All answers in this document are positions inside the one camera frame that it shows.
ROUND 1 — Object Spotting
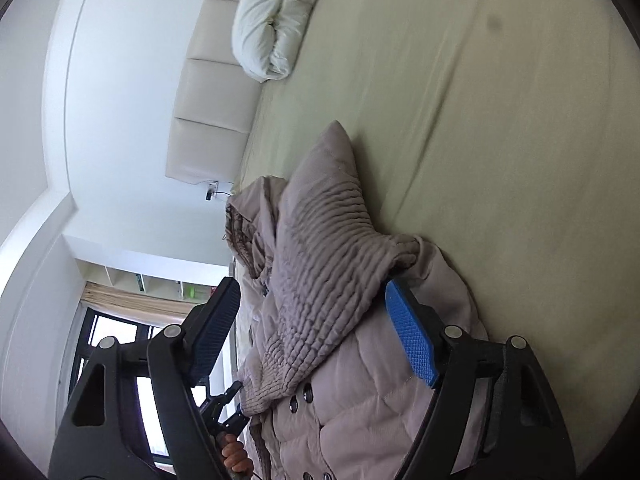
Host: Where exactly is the mauve quilted hooded coat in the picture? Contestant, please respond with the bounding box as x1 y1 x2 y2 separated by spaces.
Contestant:
226 122 486 479

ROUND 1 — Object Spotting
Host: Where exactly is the person's left hand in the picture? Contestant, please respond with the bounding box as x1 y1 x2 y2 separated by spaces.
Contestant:
220 434 254 476

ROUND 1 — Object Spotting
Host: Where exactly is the beige window curtain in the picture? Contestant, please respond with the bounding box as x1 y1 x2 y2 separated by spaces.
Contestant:
81 282 195 326

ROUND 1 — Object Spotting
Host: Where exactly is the beige padded headboard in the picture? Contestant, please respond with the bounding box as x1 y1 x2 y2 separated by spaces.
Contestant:
165 0 262 184

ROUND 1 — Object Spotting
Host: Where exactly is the beige bed sheet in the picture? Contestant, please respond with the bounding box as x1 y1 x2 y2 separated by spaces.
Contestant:
236 0 639 469

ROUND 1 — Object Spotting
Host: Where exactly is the white folded duvet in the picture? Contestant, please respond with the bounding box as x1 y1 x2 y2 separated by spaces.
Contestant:
232 0 318 84

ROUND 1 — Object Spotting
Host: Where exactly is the white wall shelf unit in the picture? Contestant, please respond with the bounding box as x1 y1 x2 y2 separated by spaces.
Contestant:
76 259 229 304

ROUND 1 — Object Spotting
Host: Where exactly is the wall power socket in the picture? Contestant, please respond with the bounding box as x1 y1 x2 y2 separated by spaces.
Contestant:
205 181 219 202

